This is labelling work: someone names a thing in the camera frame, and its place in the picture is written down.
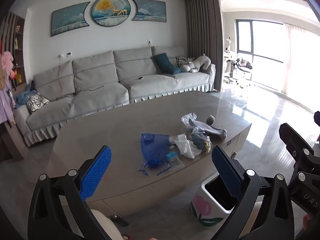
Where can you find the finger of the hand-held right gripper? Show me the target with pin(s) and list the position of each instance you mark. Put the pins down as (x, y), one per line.
(297, 140)
(317, 120)

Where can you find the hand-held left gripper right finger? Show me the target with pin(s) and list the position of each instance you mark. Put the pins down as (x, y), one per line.
(226, 172)

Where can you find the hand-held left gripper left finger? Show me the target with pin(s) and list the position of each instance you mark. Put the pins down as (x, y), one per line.
(96, 175)

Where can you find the dark blue gold snack wrapper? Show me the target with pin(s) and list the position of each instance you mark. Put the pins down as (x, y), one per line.
(202, 142)

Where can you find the white flower-print trash bin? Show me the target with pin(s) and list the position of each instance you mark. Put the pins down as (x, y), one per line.
(207, 212)

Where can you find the white tissue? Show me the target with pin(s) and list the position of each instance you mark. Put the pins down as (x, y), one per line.
(186, 146)

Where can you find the small clear plastic packet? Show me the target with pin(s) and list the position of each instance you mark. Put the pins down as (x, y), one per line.
(175, 158)

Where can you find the person's right hand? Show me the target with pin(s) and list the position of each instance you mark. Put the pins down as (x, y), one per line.
(307, 222)

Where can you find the black table sticker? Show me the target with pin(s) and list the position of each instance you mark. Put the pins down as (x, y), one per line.
(230, 142)

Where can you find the grey purple sock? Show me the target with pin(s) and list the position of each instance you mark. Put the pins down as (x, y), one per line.
(212, 130)

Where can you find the dark slipper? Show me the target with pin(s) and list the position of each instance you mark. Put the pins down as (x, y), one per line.
(118, 220)

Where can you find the person's light trousers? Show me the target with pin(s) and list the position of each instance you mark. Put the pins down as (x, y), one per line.
(103, 226)

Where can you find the grey plush ball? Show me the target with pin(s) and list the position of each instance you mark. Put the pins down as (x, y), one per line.
(210, 120)

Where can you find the white sheer curtain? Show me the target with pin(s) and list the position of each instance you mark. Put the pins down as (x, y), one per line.
(302, 65)

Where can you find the clear crumpled plastic wrap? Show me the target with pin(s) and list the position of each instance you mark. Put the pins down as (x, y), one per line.
(187, 120)

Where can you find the chair with clothes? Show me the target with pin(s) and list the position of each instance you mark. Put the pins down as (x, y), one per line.
(243, 66)

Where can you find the black white floral cushion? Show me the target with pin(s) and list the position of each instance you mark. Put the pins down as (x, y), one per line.
(37, 102)
(183, 60)

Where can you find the grey fabric sofa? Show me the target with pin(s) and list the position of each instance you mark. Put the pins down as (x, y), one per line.
(100, 80)

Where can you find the blue cloth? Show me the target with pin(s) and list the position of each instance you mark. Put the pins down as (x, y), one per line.
(23, 97)

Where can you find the white rack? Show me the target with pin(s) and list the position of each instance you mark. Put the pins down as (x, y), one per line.
(228, 55)

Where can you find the dark framed window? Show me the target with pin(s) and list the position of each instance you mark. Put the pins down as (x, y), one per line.
(243, 37)

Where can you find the grey plush toy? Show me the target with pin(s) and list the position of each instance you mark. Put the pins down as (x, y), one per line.
(196, 65)

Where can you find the purple garment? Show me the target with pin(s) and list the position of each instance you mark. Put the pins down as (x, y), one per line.
(6, 105)

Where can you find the yellow red toy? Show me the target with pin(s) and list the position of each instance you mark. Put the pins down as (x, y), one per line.
(17, 78)

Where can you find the teal cushion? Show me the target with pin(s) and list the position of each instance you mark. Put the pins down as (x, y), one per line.
(165, 63)

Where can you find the brown curtain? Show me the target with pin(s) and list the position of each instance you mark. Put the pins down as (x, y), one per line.
(203, 37)

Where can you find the pink plush toy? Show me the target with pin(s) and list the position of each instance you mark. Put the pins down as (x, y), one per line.
(7, 62)

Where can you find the wooden shelf unit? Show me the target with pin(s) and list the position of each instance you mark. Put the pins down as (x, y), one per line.
(18, 50)

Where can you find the round deer landscape painting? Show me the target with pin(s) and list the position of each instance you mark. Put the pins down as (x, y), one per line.
(111, 10)

